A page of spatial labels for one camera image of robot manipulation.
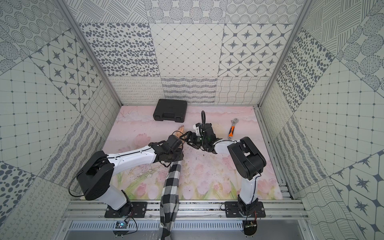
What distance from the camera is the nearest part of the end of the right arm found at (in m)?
0.75

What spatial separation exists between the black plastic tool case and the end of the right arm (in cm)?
26

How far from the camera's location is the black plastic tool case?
109cm
